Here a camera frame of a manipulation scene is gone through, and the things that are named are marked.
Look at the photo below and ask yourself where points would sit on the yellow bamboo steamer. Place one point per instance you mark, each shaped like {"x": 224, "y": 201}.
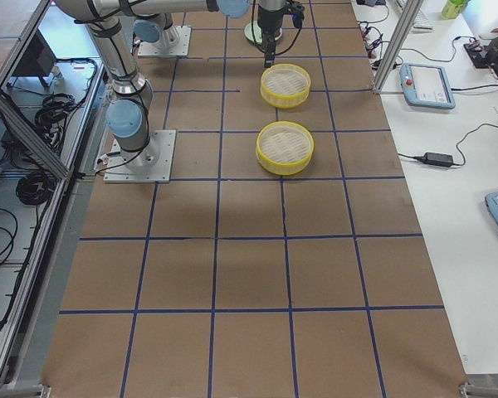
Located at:
{"x": 285, "y": 86}
{"x": 284, "y": 148}

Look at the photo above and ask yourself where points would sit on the light green plate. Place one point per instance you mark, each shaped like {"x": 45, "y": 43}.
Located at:
{"x": 253, "y": 33}

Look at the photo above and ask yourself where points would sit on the upper teach pendant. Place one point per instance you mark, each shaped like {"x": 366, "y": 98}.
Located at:
{"x": 426, "y": 86}

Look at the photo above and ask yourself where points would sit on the green bottle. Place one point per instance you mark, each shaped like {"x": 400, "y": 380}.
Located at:
{"x": 453, "y": 8}

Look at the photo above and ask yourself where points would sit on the black power adapter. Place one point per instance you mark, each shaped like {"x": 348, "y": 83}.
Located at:
{"x": 435, "y": 159}

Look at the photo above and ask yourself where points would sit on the aluminium frame post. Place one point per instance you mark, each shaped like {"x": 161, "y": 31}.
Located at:
{"x": 398, "y": 37}

